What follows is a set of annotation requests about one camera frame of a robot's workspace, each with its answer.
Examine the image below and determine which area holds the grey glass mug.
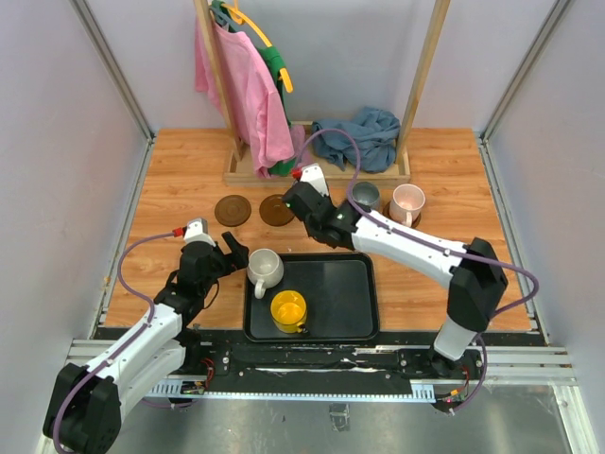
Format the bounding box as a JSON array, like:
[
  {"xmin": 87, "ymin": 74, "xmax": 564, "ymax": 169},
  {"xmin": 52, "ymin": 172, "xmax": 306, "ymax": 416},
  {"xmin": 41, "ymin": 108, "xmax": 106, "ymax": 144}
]
[{"xmin": 352, "ymin": 181, "xmax": 381, "ymax": 211}]

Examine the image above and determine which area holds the brown glass coaster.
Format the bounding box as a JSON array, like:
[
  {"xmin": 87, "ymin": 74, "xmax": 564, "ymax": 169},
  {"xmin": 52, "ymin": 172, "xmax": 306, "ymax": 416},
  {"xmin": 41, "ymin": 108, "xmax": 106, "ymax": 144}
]
[{"xmin": 259, "ymin": 194, "xmax": 294, "ymax": 227}]

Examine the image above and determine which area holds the pink ceramic mug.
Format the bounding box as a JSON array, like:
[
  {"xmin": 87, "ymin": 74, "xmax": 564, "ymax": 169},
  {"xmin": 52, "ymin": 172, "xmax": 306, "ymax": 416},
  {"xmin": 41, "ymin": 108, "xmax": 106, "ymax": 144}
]
[{"xmin": 389, "ymin": 183, "xmax": 426, "ymax": 227}]

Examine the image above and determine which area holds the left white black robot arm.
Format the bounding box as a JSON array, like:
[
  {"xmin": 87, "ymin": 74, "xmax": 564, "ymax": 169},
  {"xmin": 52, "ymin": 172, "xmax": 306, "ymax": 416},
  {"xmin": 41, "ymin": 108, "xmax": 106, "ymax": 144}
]
[{"xmin": 43, "ymin": 227, "xmax": 250, "ymax": 453}]

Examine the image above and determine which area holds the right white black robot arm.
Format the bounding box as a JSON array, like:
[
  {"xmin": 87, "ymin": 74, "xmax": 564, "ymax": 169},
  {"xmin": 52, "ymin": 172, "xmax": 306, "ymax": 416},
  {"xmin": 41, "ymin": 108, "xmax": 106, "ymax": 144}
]
[{"xmin": 282, "ymin": 181, "xmax": 509, "ymax": 378}]

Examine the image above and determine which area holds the white ceramic mug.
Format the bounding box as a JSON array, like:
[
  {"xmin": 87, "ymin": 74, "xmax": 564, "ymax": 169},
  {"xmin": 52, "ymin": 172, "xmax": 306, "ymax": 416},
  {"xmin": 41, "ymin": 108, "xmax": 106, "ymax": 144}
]
[{"xmin": 247, "ymin": 249, "xmax": 284, "ymax": 299}]

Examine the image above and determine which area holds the black plastic tray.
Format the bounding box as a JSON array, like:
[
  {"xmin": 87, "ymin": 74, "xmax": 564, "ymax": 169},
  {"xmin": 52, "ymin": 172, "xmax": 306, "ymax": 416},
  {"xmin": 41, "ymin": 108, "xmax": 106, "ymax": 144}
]
[{"xmin": 243, "ymin": 253, "xmax": 380, "ymax": 343}]

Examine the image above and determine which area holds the yellow glass mug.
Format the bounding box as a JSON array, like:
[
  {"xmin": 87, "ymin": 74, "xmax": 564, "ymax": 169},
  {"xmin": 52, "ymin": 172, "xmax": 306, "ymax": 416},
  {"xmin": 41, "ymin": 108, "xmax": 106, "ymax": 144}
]
[{"xmin": 270, "ymin": 290, "xmax": 308, "ymax": 335}]

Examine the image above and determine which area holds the wooden clothes rack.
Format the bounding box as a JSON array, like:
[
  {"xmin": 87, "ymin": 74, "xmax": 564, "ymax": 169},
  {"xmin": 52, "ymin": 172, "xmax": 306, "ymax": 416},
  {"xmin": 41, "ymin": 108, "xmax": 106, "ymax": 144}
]
[{"xmin": 193, "ymin": 0, "xmax": 452, "ymax": 190}]

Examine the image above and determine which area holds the blue crumpled cloth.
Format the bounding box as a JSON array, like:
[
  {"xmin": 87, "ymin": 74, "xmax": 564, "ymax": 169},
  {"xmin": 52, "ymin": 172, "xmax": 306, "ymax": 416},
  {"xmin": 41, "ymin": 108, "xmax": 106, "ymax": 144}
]
[{"xmin": 311, "ymin": 107, "xmax": 401, "ymax": 173}]

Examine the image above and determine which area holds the pink shirt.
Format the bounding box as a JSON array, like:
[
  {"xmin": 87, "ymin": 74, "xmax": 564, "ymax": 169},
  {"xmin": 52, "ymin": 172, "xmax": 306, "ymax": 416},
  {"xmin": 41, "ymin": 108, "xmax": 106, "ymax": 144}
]
[{"xmin": 195, "ymin": 15, "xmax": 320, "ymax": 180}]

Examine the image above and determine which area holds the green shirt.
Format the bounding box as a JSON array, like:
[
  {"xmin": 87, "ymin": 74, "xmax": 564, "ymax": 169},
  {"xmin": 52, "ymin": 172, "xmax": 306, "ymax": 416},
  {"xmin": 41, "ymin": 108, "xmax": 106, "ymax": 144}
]
[{"xmin": 210, "ymin": 0, "xmax": 303, "ymax": 177}]

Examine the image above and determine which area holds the yellow hanger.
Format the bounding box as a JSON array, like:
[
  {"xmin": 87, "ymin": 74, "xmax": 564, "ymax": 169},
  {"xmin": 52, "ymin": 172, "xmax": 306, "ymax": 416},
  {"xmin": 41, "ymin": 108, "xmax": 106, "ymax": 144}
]
[{"xmin": 223, "ymin": 1, "xmax": 294, "ymax": 94}]

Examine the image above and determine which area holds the green hanger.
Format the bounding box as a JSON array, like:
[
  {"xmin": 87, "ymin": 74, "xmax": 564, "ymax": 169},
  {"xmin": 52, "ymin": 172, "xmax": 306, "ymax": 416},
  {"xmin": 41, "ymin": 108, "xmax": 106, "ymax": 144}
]
[{"xmin": 210, "ymin": 0, "xmax": 241, "ymax": 32}]

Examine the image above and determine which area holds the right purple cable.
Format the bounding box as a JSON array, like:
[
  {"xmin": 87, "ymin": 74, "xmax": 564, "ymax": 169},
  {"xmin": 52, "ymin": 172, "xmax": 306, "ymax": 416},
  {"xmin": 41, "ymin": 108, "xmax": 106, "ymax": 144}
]
[{"xmin": 291, "ymin": 128, "xmax": 541, "ymax": 417}]

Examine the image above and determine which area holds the purple cable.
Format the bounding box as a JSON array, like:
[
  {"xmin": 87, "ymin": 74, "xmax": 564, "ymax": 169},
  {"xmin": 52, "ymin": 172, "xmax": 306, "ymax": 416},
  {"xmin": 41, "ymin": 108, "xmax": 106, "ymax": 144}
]
[
  {"xmin": 291, "ymin": 128, "xmax": 541, "ymax": 417},
  {"xmin": 53, "ymin": 227, "xmax": 188, "ymax": 453}
]

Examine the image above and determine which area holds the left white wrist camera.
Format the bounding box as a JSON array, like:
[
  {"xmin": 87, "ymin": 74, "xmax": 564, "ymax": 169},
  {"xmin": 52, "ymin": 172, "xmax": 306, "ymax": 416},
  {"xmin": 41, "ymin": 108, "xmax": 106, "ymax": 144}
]
[{"xmin": 183, "ymin": 218, "xmax": 216, "ymax": 247}]

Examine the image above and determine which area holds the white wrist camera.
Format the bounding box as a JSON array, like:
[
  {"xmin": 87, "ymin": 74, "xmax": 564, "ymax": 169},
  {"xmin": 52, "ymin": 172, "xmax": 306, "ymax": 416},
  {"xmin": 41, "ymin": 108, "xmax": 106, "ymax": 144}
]
[
  {"xmin": 183, "ymin": 218, "xmax": 216, "ymax": 247},
  {"xmin": 300, "ymin": 163, "xmax": 330, "ymax": 197}
]

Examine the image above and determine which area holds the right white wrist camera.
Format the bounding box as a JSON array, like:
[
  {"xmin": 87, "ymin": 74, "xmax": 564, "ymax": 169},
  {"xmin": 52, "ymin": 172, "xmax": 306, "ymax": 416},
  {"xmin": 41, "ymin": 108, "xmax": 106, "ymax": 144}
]
[{"xmin": 300, "ymin": 163, "xmax": 330, "ymax": 197}]

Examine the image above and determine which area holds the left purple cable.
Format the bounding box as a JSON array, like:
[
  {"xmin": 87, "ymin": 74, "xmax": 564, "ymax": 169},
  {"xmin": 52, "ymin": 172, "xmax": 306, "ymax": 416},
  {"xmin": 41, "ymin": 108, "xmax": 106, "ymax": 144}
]
[{"xmin": 53, "ymin": 227, "xmax": 188, "ymax": 453}]

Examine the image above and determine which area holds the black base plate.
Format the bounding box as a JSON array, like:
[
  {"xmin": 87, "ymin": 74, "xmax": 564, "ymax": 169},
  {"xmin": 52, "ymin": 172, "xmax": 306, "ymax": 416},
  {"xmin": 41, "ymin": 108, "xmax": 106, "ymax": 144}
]
[{"xmin": 171, "ymin": 330, "xmax": 485, "ymax": 401}]

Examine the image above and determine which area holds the aluminium front rail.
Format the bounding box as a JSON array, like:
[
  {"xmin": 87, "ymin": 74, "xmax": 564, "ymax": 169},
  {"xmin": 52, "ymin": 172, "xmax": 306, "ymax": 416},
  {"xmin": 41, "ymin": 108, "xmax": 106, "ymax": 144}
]
[{"xmin": 67, "ymin": 330, "xmax": 577, "ymax": 409}]

